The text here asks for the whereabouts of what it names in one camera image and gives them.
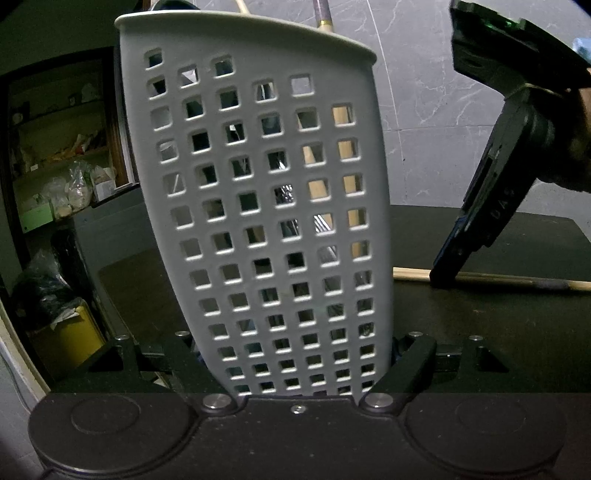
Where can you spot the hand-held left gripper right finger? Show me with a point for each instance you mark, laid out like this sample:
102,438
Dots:
408,362

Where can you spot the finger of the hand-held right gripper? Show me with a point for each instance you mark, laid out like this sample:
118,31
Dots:
450,263

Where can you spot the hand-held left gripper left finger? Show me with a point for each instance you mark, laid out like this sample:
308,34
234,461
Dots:
189,364

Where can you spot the white perforated utensil basket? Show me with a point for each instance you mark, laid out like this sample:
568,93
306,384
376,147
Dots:
258,207

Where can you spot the person's right hand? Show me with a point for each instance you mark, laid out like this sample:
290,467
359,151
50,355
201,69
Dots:
579,147

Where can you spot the yellow bin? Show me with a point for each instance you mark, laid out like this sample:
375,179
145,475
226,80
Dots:
64,341

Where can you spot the grey cabinet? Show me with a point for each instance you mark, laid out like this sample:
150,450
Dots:
111,240

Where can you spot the black garbage bag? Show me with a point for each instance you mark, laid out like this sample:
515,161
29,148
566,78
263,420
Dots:
46,286

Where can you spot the green box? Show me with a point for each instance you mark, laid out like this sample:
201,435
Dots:
37,217

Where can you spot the dark wooden shelf cabinet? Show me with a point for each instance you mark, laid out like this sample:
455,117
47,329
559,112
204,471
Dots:
55,138

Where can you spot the dark green flat utensil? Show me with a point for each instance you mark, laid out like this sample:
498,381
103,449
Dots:
178,4

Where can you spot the pale door frame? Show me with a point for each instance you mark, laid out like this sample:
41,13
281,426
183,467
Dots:
18,360

